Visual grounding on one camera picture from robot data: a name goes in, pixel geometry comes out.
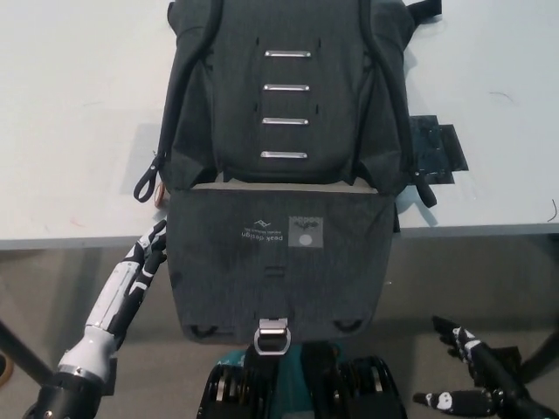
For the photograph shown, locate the white and black left hand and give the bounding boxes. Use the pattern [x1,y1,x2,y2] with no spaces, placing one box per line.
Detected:
[84,219,170,340]

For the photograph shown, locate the white and black right hand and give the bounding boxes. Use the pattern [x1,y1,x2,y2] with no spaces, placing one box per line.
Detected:
[411,315,526,415]

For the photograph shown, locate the dark grey backpack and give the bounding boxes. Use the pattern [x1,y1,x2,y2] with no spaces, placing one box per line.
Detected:
[132,0,440,357]

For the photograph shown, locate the black robot body teal tops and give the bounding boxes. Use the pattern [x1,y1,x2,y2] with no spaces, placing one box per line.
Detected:
[198,341,405,419]

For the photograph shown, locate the black table leg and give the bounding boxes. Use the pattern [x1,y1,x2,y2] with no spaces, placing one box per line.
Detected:
[519,300,559,385]
[0,319,47,386]

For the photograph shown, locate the black tape patch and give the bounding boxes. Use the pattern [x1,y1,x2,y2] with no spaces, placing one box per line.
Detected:
[409,113,471,187]

